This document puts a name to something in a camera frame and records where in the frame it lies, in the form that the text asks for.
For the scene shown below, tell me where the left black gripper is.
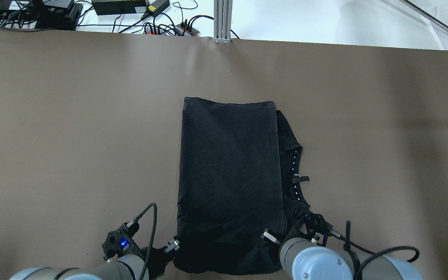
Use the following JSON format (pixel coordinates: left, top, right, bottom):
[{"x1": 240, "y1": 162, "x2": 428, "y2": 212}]
[{"x1": 142, "y1": 239, "x2": 180, "y2": 278}]

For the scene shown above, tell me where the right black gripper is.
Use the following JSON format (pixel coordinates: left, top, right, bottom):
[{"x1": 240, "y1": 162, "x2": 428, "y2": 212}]
[{"x1": 261, "y1": 224, "x2": 306, "y2": 246}]

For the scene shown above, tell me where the black graphic t-shirt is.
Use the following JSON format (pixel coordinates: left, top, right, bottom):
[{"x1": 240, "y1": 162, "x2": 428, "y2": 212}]
[{"x1": 174, "y1": 97, "x2": 309, "y2": 275}]

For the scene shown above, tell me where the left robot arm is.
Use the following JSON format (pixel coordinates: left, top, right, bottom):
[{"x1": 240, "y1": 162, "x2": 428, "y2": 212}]
[{"x1": 10, "y1": 237, "x2": 180, "y2": 280}]

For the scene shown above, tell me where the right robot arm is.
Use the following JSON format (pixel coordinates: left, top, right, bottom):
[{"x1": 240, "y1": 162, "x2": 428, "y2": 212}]
[{"x1": 261, "y1": 229, "x2": 423, "y2": 280}]

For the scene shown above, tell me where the orange power strip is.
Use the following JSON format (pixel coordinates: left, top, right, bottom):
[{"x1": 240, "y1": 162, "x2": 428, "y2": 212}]
[{"x1": 140, "y1": 23, "x2": 201, "y2": 37}]

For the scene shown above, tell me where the black power adapter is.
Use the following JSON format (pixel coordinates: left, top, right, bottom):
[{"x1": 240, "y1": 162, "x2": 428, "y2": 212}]
[{"x1": 91, "y1": 0, "x2": 170, "y2": 16}]

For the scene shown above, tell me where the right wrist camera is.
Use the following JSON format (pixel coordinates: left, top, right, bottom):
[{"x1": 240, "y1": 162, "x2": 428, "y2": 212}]
[{"x1": 296, "y1": 211, "x2": 333, "y2": 247}]

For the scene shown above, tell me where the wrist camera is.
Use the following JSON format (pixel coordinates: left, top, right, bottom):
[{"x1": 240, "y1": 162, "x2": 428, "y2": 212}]
[
  {"x1": 102, "y1": 220, "x2": 144, "y2": 261},
  {"x1": 296, "y1": 211, "x2": 333, "y2": 247}
]

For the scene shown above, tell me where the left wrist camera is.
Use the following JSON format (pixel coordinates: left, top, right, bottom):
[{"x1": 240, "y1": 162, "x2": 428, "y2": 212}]
[{"x1": 102, "y1": 220, "x2": 144, "y2": 261}]

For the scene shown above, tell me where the aluminium frame post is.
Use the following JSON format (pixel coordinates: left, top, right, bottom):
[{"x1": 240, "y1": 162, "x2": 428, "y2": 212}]
[{"x1": 213, "y1": 0, "x2": 233, "y2": 44}]

